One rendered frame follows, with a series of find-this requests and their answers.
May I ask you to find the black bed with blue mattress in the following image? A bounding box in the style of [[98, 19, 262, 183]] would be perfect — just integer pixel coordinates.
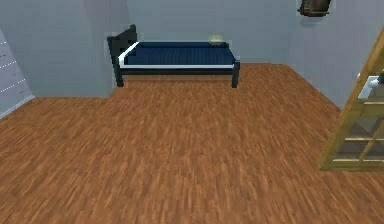
[[106, 23, 242, 89]]

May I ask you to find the pale round ball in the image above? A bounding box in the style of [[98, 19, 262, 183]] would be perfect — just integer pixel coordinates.
[[208, 33, 224, 45]]

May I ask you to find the wooden glazed room door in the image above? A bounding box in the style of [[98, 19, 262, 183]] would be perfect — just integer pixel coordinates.
[[318, 26, 384, 173]]

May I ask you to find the dark brown wall object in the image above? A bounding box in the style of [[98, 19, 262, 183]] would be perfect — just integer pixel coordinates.
[[297, 0, 333, 18]]

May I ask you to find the white door handle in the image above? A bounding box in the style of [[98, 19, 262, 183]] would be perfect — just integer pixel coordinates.
[[356, 72, 384, 90]]

